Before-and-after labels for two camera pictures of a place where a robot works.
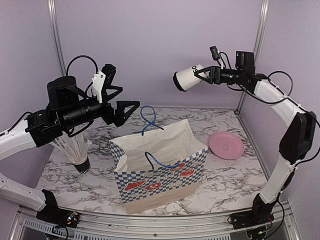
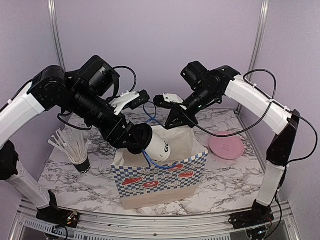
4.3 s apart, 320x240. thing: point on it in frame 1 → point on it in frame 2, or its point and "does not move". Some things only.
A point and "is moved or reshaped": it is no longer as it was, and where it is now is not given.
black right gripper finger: [209, 79] → [177, 118]
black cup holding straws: [84, 167] does not move
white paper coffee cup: [186, 78] is moved or reshaped
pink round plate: [227, 145] does not move
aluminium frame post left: [53, 9] does not move
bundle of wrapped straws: [75, 147] does not move
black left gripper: [118, 117] → [117, 140]
